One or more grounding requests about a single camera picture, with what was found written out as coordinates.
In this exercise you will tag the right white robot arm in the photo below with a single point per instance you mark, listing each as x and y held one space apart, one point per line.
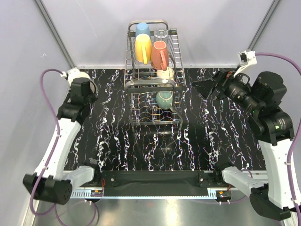
280 198

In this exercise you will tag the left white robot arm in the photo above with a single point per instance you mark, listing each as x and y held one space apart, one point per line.
49 183

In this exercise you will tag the green interior white mug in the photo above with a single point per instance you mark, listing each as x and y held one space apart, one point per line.
167 74

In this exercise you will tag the steel wire dish rack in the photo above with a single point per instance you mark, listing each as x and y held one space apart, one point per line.
142 85

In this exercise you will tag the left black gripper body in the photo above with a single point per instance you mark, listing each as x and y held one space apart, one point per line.
92 99

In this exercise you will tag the pink handled white mug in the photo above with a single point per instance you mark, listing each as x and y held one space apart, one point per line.
159 56

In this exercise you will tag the teal glazed ceramic mug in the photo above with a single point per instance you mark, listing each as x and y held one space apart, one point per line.
164 100

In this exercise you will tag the light blue plastic cup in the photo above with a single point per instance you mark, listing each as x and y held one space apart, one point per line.
142 28

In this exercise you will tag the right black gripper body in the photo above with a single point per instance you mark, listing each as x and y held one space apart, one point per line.
233 88

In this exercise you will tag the white slotted cable duct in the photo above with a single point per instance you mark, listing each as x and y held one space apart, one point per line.
87 194

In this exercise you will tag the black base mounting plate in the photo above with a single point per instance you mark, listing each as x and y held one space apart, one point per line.
193 178

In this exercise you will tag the orange interior white mug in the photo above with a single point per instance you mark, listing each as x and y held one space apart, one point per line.
92 84

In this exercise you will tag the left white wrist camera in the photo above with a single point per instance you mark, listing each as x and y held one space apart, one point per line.
74 73

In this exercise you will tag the pale yellow mug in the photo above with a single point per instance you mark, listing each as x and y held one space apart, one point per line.
143 48

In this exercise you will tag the clear glass tumbler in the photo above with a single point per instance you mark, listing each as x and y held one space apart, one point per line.
161 35

